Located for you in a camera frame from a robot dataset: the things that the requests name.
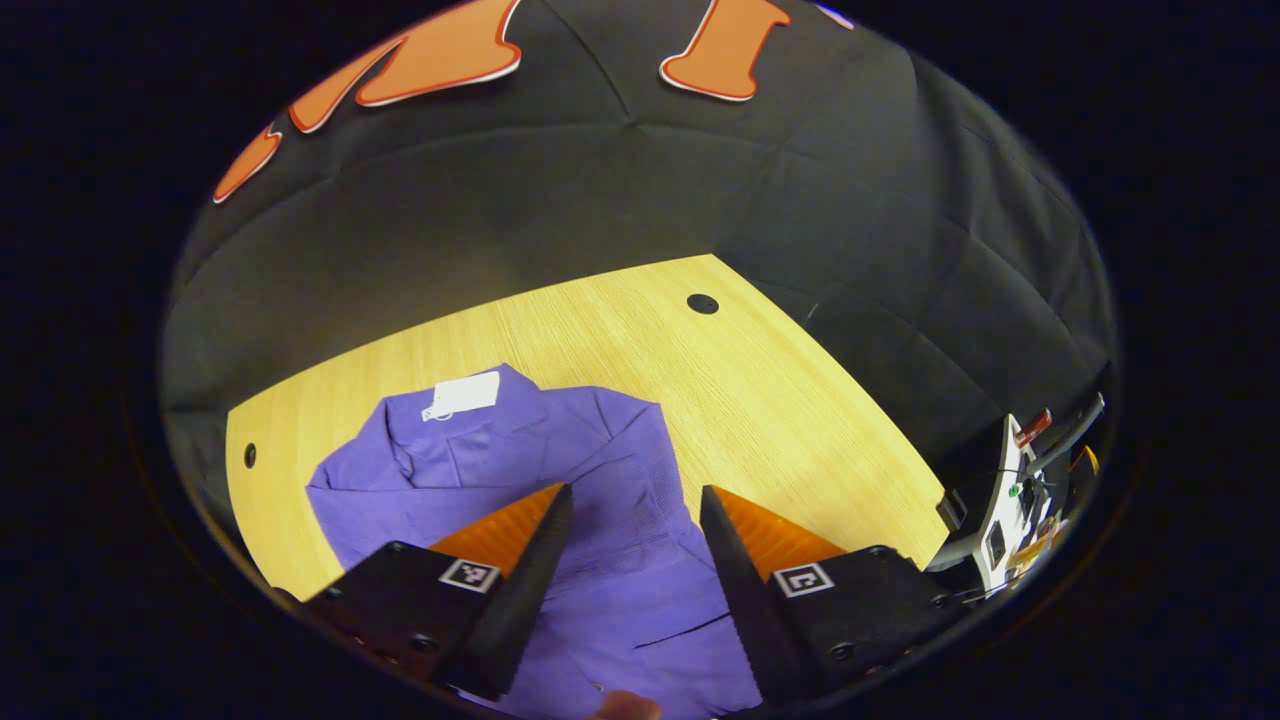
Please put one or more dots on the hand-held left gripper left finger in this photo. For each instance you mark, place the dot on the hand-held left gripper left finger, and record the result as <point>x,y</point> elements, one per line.
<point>520,610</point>

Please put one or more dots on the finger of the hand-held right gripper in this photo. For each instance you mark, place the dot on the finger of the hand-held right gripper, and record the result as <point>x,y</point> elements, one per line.
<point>1083,460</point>

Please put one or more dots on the purple collared shirt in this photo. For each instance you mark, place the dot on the purple collared shirt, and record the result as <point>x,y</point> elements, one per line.
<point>620,450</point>

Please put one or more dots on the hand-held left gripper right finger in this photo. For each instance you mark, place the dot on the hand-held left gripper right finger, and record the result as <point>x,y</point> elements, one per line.
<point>750,610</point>

